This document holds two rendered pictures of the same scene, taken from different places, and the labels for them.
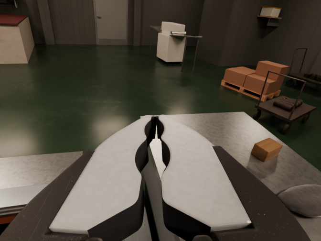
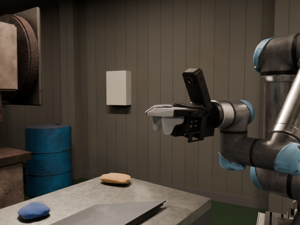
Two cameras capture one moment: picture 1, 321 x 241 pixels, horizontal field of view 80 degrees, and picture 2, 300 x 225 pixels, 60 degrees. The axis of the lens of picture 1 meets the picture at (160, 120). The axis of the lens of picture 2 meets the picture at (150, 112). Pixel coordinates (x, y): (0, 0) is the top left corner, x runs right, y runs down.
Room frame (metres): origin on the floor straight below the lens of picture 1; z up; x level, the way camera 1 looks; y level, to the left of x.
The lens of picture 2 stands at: (0.43, 0.44, 1.49)
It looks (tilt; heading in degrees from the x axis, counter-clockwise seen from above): 4 degrees down; 235
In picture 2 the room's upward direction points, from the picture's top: straight up
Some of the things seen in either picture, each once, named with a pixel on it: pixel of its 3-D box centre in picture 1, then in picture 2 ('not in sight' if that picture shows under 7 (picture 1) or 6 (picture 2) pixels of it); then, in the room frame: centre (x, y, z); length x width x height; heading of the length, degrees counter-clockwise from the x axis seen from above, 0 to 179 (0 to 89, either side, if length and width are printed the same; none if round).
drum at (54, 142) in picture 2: not in sight; (49, 157); (-0.61, -3.69, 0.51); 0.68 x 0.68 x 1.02
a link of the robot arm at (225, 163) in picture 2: not in sight; (238, 149); (-0.19, 0.00, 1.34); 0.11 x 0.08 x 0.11; 93
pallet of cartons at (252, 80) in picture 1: (253, 76); not in sight; (4.55, -2.06, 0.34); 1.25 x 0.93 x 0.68; 30
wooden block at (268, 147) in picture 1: (266, 149); not in sight; (0.63, -0.43, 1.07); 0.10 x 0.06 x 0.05; 124
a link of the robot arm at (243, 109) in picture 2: not in sight; (233, 114); (-0.19, -0.01, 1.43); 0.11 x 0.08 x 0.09; 3
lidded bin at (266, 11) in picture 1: (270, 12); not in sight; (7.07, -3.05, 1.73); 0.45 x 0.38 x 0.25; 29
